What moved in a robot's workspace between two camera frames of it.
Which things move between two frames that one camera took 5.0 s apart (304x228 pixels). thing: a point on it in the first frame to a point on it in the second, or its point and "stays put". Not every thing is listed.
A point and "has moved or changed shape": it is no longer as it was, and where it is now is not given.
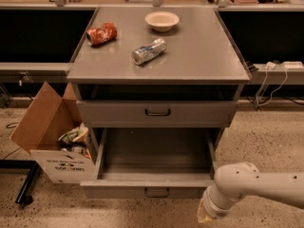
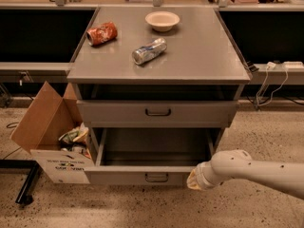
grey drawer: [153, 162] has moved or changed shape
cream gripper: [209, 207] to [201, 176]
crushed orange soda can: [101, 33] stays put
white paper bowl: [161, 21] stays put
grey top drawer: [157, 113] stays put
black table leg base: [25, 195] stays put
